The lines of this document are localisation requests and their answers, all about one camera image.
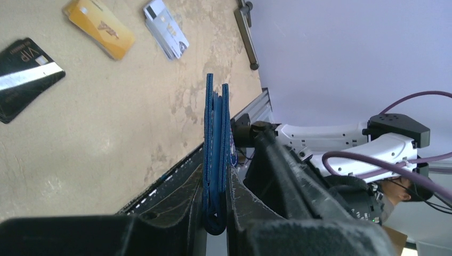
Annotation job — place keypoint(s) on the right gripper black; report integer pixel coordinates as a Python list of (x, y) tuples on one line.
[(284, 177)]

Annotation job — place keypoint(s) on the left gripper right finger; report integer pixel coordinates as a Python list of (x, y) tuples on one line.
[(254, 229)]

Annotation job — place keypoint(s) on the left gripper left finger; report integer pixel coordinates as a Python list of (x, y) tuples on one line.
[(171, 227)]

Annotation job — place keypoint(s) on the blue leather card holder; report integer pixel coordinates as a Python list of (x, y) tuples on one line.
[(219, 156)]

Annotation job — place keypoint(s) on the black credit card stack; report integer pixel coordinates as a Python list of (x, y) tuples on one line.
[(26, 72)]

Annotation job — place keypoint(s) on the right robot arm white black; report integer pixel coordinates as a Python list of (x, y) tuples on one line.
[(394, 138)]

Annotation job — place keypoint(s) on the aluminium frame rail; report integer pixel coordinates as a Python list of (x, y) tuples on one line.
[(259, 109)]

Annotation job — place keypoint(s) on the metal door handle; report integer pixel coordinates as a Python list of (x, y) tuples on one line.
[(244, 23)]

